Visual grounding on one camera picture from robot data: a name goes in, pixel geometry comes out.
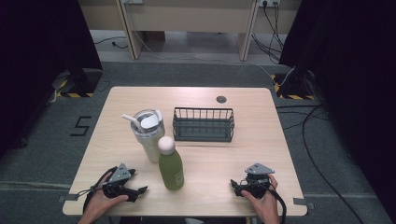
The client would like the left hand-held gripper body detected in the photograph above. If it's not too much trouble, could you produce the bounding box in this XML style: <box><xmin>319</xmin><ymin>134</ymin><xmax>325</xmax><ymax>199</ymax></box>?
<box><xmin>102</xmin><ymin>162</ymin><xmax>138</xmax><ymax>203</ymax></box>

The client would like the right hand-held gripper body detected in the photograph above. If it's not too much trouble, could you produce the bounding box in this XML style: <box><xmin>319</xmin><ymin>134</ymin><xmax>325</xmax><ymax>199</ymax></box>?
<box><xmin>236</xmin><ymin>162</ymin><xmax>276</xmax><ymax>200</ymax></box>

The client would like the person's right hand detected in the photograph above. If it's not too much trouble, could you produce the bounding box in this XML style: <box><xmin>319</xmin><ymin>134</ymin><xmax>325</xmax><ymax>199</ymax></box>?
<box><xmin>241</xmin><ymin>174</ymin><xmax>281</xmax><ymax>224</ymax></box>

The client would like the person's left hand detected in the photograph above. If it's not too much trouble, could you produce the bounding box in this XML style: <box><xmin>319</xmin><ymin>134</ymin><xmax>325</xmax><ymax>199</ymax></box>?
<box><xmin>82</xmin><ymin>172</ymin><xmax>129</xmax><ymax>223</ymax></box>

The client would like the white tumbler with straw lid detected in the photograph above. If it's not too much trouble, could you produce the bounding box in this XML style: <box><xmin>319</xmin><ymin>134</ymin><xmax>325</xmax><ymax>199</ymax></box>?
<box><xmin>120</xmin><ymin>108</ymin><xmax>166</xmax><ymax>163</ymax></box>

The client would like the green bottle with white cap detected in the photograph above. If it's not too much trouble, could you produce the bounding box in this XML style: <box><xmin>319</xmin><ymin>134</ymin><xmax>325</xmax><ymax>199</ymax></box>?
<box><xmin>157</xmin><ymin>135</ymin><xmax>185</xmax><ymax>191</ymax></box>

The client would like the grey tape strip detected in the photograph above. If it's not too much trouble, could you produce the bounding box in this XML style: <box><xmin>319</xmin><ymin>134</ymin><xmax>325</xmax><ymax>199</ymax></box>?
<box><xmin>57</xmin><ymin>193</ymin><xmax>80</xmax><ymax>203</ymax></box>
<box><xmin>292</xmin><ymin>197</ymin><xmax>316</xmax><ymax>210</ymax></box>

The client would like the yellow black hazard tape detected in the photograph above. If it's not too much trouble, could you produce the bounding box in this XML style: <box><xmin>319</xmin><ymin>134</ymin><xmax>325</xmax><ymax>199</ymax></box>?
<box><xmin>55</xmin><ymin>78</ymin><xmax>94</xmax><ymax>99</ymax></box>
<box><xmin>270</xmin><ymin>74</ymin><xmax>316</xmax><ymax>101</ymax></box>

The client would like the black stand base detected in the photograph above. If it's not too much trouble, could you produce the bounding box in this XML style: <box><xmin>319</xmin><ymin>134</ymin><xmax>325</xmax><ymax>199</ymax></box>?
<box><xmin>278</xmin><ymin>69</ymin><xmax>312</xmax><ymax>97</ymax></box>
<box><xmin>66</xmin><ymin>68</ymin><xmax>104</xmax><ymax>95</ymax></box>

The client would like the black curtain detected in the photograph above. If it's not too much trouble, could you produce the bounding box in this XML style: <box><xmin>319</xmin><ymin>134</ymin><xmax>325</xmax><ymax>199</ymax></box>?
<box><xmin>278</xmin><ymin>0</ymin><xmax>396</xmax><ymax>220</ymax></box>
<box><xmin>0</xmin><ymin>0</ymin><xmax>104</xmax><ymax>158</ymax></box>

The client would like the beige wooden desk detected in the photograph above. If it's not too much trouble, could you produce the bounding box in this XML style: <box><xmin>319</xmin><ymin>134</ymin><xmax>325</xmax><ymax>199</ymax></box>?
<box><xmin>78</xmin><ymin>0</ymin><xmax>303</xmax><ymax>62</ymax></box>

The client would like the left hand-held gripper black cable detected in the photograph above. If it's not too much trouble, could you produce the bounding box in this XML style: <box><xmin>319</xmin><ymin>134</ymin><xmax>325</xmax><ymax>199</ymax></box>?
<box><xmin>77</xmin><ymin>166</ymin><xmax>118</xmax><ymax>216</ymax></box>

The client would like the hand-held gripper black cable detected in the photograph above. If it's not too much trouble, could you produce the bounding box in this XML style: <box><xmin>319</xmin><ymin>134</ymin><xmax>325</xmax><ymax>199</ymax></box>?
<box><xmin>264</xmin><ymin>181</ymin><xmax>288</xmax><ymax>224</ymax></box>
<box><xmin>77</xmin><ymin>166</ymin><xmax>118</xmax><ymax>216</ymax></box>

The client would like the right hand-held gripper black cable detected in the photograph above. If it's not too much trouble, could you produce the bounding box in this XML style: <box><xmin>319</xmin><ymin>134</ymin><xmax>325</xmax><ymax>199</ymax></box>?
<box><xmin>264</xmin><ymin>181</ymin><xmax>288</xmax><ymax>224</ymax></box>

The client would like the dark wire basket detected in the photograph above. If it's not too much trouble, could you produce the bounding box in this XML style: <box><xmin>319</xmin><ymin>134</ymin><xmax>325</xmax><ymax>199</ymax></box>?
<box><xmin>172</xmin><ymin>106</ymin><xmax>235</xmax><ymax>143</ymax></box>

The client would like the long black floor cable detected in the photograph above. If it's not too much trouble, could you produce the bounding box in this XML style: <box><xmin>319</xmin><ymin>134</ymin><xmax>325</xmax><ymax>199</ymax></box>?
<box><xmin>275</xmin><ymin>104</ymin><xmax>366</xmax><ymax>224</ymax></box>

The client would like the short black floor cable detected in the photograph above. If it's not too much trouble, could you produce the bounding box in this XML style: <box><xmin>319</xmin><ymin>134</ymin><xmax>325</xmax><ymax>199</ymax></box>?
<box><xmin>92</xmin><ymin>35</ymin><xmax>129</xmax><ymax>50</ymax></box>

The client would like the bundle of black cables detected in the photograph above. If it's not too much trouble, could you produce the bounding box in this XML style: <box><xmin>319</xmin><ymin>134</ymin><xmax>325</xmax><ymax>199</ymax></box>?
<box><xmin>250</xmin><ymin>0</ymin><xmax>286</xmax><ymax>65</ymax></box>

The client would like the white wall power outlet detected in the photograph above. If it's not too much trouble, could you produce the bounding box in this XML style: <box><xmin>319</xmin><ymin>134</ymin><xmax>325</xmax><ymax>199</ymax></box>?
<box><xmin>258</xmin><ymin>0</ymin><xmax>281</xmax><ymax>8</ymax></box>

